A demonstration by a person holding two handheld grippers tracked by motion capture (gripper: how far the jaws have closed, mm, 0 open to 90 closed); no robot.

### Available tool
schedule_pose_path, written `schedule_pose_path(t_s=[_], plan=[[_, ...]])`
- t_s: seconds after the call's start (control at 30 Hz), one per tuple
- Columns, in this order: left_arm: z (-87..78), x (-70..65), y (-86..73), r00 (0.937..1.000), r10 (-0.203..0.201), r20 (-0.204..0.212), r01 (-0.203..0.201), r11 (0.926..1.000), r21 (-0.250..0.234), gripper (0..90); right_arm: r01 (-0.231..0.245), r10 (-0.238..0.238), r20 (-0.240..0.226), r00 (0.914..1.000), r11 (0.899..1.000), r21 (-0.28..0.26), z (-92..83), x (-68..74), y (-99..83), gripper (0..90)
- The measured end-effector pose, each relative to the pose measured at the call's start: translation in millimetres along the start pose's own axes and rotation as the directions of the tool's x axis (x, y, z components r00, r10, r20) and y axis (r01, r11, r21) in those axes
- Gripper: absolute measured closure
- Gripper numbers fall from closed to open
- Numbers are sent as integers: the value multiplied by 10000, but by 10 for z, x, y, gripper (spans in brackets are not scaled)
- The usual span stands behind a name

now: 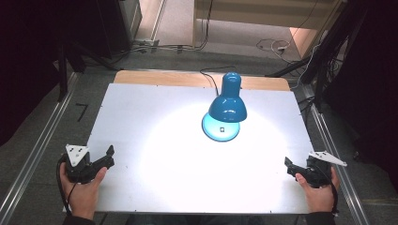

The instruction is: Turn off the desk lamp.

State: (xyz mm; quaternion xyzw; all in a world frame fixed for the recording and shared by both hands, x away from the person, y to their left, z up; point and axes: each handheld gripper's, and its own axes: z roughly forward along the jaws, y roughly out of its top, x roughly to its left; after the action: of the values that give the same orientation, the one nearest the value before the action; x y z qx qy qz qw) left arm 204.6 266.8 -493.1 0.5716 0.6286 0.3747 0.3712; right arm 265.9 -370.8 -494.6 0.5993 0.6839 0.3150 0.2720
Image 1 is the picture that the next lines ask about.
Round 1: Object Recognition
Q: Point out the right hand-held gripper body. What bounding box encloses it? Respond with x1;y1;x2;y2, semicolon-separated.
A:
304;150;348;188

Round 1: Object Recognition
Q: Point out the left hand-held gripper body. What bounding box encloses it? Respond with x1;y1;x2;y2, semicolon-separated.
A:
63;143;99;185

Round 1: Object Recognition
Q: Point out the person's right hand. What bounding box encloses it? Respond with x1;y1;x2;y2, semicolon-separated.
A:
295;168;341;215

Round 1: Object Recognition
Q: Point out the person's left hand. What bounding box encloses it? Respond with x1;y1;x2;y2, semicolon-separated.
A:
58;161;108;220

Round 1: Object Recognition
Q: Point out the blue desk lamp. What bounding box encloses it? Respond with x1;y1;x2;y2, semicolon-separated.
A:
201;71;248;143

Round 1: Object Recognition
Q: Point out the black metal stand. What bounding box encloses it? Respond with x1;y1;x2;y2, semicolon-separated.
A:
56;41;69;103

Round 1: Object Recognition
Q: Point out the grey power strip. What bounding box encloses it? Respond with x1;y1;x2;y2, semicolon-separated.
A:
133;37;161;49

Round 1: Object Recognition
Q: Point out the black tripod stand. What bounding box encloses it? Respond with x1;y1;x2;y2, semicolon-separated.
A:
265;0;370;111

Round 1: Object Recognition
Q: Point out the black computer case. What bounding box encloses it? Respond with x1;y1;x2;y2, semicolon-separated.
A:
95;0;144;60

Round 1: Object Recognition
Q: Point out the aluminium floor rail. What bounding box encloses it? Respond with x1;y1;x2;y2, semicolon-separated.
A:
0;72;80;225
300;83;371;225

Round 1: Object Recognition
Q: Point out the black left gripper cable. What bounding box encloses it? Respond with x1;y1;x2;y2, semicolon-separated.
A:
55;155;79;218

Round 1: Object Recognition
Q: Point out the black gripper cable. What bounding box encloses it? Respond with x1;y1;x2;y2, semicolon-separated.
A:
313;164;341;218
55;155;79;218

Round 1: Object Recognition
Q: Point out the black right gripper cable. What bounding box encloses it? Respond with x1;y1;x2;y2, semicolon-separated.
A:
313;164;341;218

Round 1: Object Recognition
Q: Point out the black lamp cable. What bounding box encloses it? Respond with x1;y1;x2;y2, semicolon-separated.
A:
199;65;238;97

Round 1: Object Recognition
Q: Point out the white floor cable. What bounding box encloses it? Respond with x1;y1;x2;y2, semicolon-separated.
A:
255;37;293;61

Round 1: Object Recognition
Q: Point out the bundle of floor cables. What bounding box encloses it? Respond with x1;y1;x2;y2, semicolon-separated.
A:
109;0;215;65

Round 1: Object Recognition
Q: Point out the upright aluminium rail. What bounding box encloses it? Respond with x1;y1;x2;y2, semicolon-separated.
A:
150;0;168;41

